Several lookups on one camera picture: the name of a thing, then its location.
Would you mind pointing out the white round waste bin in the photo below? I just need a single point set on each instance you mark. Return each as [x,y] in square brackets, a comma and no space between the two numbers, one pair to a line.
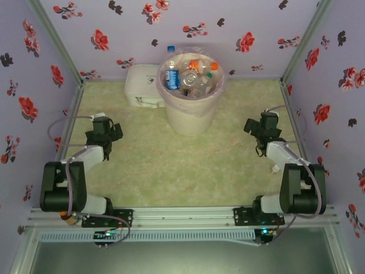
[188,125]

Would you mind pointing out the large clear bottle green cap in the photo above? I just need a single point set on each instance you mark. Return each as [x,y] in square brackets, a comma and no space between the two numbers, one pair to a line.
[209,75]

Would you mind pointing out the Pepsi label bottle blue cap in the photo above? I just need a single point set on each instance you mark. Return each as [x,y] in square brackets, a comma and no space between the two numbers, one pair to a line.
[172,80]

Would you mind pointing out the orange label bottle orange cap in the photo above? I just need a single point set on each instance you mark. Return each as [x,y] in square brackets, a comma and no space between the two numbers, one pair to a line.
[194,65]

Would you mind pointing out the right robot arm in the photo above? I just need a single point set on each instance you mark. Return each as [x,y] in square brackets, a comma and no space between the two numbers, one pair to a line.
[299,188]

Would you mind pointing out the white bottle cap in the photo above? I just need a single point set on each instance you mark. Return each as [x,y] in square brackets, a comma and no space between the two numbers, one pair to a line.
[275,169]

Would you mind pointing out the white case with pill print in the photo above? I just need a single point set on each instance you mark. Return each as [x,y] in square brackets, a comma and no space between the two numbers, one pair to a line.
[139,85]

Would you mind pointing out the brown bottle orange cap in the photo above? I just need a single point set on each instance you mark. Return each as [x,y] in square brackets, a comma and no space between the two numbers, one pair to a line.
[68,220]

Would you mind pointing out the small controller board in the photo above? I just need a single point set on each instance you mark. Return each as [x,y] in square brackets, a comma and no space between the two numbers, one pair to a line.
[267,233]
[107,235]

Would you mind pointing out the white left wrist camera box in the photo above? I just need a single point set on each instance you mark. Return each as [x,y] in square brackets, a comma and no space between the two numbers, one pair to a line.
[98,115]

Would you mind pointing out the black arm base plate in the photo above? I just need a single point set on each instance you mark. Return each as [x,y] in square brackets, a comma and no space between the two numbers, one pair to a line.
[242,217]
[125,218]

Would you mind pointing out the aluminium frame post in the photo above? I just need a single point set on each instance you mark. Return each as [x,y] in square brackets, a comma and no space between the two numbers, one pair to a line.
[307,37]
[54,37]

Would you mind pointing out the aluminium front rail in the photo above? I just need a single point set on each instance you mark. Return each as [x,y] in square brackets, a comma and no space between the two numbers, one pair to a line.
[185,217]

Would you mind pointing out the aluminium frame leg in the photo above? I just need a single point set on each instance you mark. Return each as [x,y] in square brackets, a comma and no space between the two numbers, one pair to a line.
[22,251]
[338,251]

